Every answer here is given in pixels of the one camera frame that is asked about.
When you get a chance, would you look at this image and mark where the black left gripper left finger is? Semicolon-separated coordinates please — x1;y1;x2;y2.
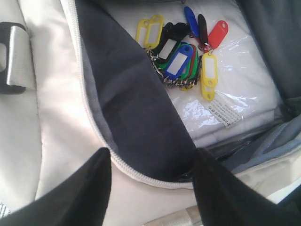
0;148;111;226

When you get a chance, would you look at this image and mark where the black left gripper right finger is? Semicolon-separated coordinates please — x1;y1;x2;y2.
192;148;301;226

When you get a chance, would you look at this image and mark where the clear plastic wrapped white packet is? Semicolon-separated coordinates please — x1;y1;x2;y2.
103;0;283;149

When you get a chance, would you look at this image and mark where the bunch of colourful key tags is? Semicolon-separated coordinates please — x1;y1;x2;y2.
135;6;229;101

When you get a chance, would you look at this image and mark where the beige fabric duffel bag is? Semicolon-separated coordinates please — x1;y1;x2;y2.
0;0;301;226

